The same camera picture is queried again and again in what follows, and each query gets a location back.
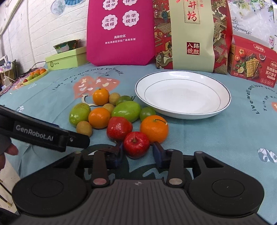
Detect brown longan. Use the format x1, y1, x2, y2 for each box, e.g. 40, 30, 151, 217
103, 103, 115, 114
76, 121, 93, 137
108, 92, 121, 106

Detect orange with stem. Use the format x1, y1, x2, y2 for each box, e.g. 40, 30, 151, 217
140, 115, 169, 143

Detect small red apple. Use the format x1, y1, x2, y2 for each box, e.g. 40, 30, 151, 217
123, 131, 150, 159

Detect orange tangerine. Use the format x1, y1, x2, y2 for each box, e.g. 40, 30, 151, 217
92, 88, 109, 106
88, 107, 111, 129

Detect small green lime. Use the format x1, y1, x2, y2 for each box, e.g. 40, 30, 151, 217
139, 107, 156, 121

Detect yellow tray with fruits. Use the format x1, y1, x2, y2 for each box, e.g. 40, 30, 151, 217
22, 68, 48, 86

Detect person's left hand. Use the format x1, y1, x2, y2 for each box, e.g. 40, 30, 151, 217
0, 134, 19, 170

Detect large green mango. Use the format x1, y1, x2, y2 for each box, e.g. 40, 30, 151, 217
111, 101, 141, 123

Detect green fruit rear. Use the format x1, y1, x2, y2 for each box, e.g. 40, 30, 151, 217
115, 95, 135, 106

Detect white round plate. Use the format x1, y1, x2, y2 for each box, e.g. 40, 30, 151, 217
135, 70, 231, 120

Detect light green cardboard box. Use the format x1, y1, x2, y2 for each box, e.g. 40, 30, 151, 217
46, 46, 88, 71

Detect green patterned bowl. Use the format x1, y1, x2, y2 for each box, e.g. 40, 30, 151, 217
54, 39, 80, 53

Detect blue paper fan decoration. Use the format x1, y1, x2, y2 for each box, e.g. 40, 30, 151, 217
50, 0, 84, 15

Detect magenta tote bag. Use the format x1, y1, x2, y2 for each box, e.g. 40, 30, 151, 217
86, 0, 155, 66

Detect red cracker box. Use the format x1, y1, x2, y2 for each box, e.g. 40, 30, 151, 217
228, 35, 277, 87

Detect red beige liquor bag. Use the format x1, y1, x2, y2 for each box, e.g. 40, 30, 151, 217
153, 0, 232, 75

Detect white floral bag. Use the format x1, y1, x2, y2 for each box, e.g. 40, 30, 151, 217
228, 1, 276, 49

